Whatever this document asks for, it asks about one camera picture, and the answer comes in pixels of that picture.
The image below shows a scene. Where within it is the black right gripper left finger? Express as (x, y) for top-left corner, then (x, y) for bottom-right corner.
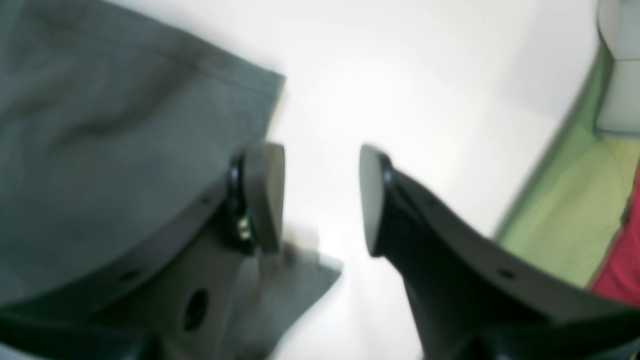
(1, 142), (286, 360)

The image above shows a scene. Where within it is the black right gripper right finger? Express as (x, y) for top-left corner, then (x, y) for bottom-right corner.
(359, 145), (640, 360)

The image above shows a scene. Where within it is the grey t-shirt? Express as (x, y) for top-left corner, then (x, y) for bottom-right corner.
(0, 0), (342, 360)

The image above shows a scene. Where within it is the grey bin at table corner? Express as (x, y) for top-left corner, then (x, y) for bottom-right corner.
(596, 0), (640, 137)

